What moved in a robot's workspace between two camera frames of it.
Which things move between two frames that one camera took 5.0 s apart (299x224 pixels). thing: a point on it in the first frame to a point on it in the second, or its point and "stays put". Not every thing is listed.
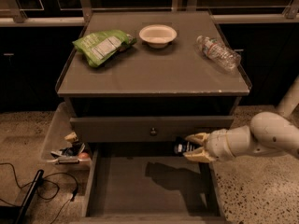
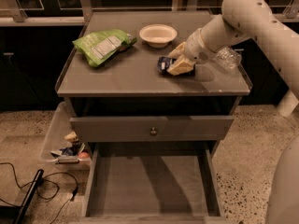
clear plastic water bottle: [219, 52] stays put
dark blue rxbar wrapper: [181, 146] to [164, 63]
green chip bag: [98, 47] stays put
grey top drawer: [155, 129] stays put
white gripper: [217, 144] to [196, 47]
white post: [291, 100] stays put
